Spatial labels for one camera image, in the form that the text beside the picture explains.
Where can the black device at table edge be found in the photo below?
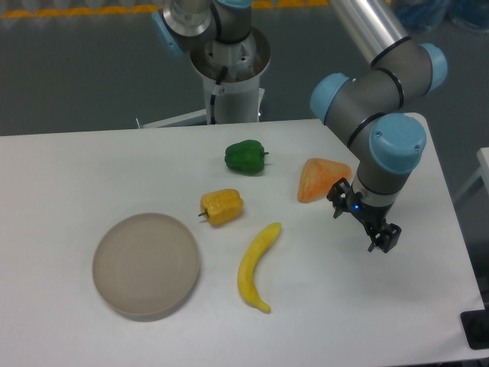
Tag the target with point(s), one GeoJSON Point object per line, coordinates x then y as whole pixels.
{"type": "Point", "coordinates": [475, 325]}

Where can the white furniture at right edge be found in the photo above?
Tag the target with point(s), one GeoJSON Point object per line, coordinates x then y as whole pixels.
{"type": "Point", "coordinates": [477, 181]}

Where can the beige round plate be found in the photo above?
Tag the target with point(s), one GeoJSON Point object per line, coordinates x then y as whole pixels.
{"type": "Point", "coordinates": [146, 266]}

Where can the yellow bell pepper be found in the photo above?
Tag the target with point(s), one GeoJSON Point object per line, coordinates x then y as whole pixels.
{"type": "Point", "coordinates": [220, 207]}

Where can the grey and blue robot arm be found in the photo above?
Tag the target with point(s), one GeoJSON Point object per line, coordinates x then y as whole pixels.
{"type": "Point", "coordinates": [364, 113]}

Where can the yellow banana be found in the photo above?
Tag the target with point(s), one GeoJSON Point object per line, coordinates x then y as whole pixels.
{"type": "Point", "coordinates": [251, 259]}

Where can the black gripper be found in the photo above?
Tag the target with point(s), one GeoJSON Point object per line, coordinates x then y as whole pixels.
{"type": "Point", "coordinates": [370, 209]}

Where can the blue plastic bag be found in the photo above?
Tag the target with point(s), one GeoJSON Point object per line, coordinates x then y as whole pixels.
{"type": "Point", "coordinates": [420, 16]}

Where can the green bell pepper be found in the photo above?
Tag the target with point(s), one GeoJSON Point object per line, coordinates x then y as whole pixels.
{"type": "Point", "coordinates": [246, 157]}

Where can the orange triangular bread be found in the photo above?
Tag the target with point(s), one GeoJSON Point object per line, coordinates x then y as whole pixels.
{"type": "Point", "coordinates": [318, 176]}

